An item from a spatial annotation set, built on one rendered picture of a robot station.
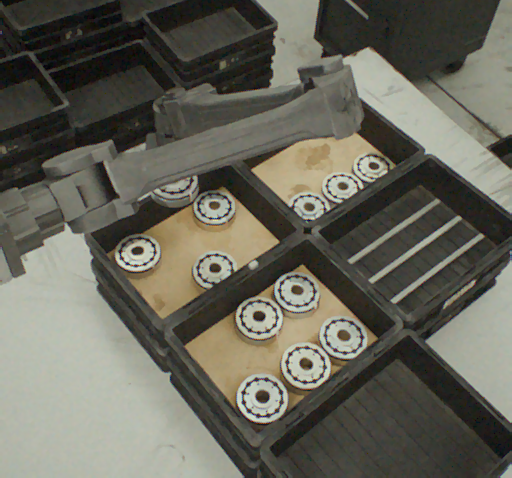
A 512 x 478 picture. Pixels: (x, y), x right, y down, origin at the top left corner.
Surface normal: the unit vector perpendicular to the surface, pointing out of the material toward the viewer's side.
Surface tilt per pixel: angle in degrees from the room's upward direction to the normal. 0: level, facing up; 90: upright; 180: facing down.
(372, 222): 0
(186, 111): 81
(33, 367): 0
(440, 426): 0
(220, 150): 56
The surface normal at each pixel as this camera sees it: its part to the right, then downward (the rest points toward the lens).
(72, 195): 0.46, 0.15
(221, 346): 0.05, -0.61
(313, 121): 0.05, 0.31
